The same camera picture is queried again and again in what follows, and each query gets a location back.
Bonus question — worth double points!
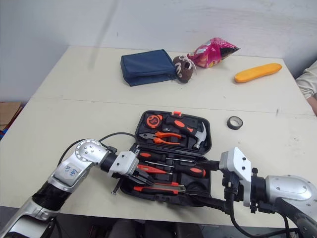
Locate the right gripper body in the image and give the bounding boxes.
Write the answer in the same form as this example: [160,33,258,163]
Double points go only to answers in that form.
[221,170,245,203]

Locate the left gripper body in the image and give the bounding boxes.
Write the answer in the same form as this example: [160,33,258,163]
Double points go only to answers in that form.
[111,171,136,183]

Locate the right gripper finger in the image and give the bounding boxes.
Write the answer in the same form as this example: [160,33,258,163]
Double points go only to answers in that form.
[187,192,230,214]
[197,160,221,172]

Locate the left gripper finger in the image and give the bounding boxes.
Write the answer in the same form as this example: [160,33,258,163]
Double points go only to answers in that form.
[118,174,154,187]
[135,164,156,185]

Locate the black tool case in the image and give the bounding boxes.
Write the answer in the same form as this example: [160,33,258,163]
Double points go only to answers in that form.
[119,110,212,208]

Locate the yellow pencil case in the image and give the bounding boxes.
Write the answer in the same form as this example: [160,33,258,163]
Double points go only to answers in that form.
[234,62,283,84]

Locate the small orange screwdriver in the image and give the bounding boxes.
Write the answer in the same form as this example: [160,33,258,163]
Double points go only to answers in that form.
[137,163,173,176]

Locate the large orange black screwdriver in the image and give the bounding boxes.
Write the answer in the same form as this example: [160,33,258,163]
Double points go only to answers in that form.
[144,160,207,179]

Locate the thin shaft orange black screwdriver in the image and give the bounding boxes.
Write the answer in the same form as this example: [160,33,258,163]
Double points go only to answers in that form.
[138,151,194,163]

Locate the orange utility knife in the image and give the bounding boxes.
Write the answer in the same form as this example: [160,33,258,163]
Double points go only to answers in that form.
[133,181,187,195]

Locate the claw hammer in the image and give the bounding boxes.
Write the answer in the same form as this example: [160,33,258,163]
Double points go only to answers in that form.
[170,119,209,151]

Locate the black tape roll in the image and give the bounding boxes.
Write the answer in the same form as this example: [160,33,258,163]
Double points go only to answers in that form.
[226,116,244,130]

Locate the robot body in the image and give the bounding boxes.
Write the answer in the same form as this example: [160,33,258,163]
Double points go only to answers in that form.
[84,217,226,238]

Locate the orange black tape measure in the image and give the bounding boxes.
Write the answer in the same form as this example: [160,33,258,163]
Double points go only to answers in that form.
[145,114,163,128]

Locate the brown plush toy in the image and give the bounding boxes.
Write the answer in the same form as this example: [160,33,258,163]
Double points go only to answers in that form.
[172,55,198,83]

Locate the blue fabric pouch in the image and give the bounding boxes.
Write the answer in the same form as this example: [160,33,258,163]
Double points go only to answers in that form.
[120,49,178,87]

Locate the pink snack pack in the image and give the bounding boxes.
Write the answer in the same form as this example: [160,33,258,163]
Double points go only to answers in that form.
[187,37,241,69]

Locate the person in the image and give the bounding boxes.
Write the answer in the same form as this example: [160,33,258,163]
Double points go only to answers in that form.
[295,60,317,113]

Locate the cardboard box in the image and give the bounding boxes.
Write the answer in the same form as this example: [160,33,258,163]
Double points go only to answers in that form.
[0,101,23,132]

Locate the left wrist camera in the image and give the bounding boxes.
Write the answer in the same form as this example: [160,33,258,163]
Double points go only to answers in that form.
[108,151,140,176]

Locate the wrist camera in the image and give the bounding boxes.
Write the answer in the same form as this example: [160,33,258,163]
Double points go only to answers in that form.
[218,146,252,208]
[108,151,140,176]

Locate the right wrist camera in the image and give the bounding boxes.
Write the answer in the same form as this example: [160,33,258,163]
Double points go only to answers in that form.
[218,146,252,208]

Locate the black cable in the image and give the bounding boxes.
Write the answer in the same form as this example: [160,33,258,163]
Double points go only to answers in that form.
[229,193,301,238]
[57,132,136,167]

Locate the orange handled pliers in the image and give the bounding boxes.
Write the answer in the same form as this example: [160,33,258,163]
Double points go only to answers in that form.
[138,131,187,145]

